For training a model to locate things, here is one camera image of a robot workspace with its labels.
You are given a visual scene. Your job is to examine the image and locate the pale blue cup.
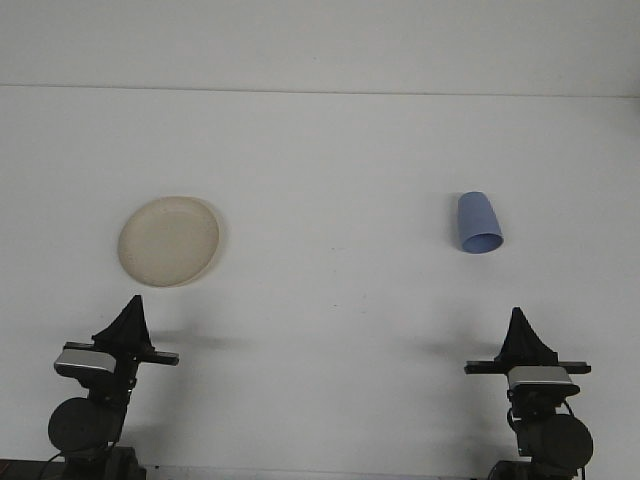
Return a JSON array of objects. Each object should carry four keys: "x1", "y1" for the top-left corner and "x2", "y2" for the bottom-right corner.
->
[{"x1": 455, "y1": 191, "x2": 504, "y2": 255}]

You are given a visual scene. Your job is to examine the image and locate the pale round plate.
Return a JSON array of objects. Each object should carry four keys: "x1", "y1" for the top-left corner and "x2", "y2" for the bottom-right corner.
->
[{"x1": 117, "y1": 195, "x2": 225, "y2": 289}]

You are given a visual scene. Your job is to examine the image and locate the dark mounting platform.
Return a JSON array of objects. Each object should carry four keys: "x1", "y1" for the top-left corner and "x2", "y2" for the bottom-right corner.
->
[{"x1": 0, "y1": 457, "x2": 66, "y2": 480}]

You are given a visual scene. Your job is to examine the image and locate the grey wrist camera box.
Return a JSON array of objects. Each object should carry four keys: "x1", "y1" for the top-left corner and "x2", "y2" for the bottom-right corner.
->
[
  {"x1": 505, "y1": 366, "x2": 576, "y2": 396},
  {"x1": 53, "y1": 349, "x2": 116, "y2": 379}
]

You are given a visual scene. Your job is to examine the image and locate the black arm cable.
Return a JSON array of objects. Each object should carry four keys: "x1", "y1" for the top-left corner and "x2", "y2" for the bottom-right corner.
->
[
  {"x1": 504, "y1": 399, "x2": 590, "y2": 480},
  {"x1": 39, "y1": 439, "x2": 122, "y2": 480}
]

